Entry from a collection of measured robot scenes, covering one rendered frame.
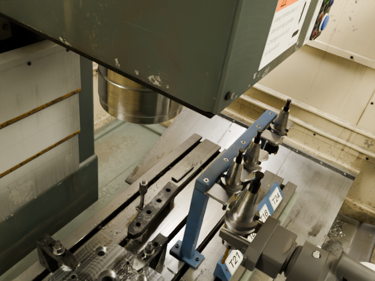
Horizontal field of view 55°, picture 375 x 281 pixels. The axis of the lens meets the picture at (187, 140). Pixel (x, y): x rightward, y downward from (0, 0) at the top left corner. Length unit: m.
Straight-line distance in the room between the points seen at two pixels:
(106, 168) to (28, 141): 0.77
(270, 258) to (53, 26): 0.51
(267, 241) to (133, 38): 0.42
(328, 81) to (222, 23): 1.24
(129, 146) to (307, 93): 0.97
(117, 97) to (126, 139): 1.46
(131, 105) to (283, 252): 0.36
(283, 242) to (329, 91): 1.02
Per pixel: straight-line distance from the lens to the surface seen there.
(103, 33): 0.51
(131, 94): 0.59
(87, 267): 1.04
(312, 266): 0.67
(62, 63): 1.13
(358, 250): 1.77
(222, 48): 0.41
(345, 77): 1.59
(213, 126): 1.85
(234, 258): 1.16
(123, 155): 1.96
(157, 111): 0.61
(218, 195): 0.93
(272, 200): 1.36
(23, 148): 1.18
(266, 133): 1.19
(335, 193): 1.73
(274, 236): 0.70
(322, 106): 1.66
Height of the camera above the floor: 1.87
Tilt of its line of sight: 38 degrees down
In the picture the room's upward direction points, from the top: 10 degrees clockwise
